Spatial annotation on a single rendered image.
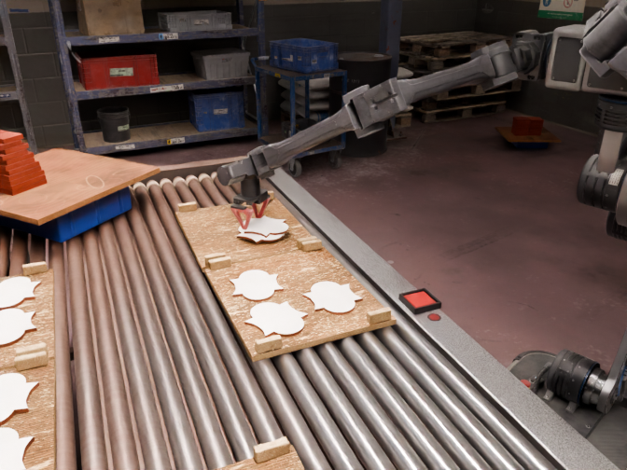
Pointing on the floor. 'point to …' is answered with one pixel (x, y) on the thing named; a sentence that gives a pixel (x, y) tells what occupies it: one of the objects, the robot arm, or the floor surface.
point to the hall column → (391, 27)
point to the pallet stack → (431, 62)
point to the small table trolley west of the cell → (294, 113)
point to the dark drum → (362, 73)
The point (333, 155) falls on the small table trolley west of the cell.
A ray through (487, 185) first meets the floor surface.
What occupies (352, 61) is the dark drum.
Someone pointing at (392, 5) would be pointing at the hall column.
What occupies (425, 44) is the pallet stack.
